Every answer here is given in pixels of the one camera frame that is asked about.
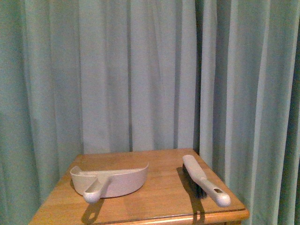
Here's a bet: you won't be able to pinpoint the teal green curtain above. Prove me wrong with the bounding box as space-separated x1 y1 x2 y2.
0 0 300 225

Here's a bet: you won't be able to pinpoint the beige plastic dustpan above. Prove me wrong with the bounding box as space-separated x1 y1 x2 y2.
70 165 149 204

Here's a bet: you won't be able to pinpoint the wooden side table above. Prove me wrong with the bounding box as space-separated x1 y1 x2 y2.
31 148 249 225

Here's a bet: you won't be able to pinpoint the beige hand brush black bristles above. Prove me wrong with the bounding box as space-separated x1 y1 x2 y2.
182 155 231 207

